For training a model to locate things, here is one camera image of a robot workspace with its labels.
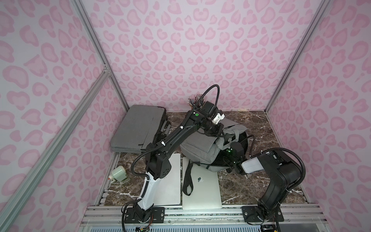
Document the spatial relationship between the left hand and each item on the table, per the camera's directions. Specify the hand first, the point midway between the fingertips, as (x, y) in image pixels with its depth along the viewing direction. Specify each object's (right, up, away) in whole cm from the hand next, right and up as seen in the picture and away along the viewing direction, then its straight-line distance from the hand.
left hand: (227, 136), depth 77 cm
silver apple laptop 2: (-11, -32, +3) cm, 34 cm away
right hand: (-5, -6, +15) cm, 17 cm away
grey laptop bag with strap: (-8, -8, 0) cm, 12 cm away
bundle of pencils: (-18, +23, +33) cm, 44 cm away
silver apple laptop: (-32, -31, +5) cm, 45 cm away
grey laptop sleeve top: (-58, +3, +28) cm, 65 cm away
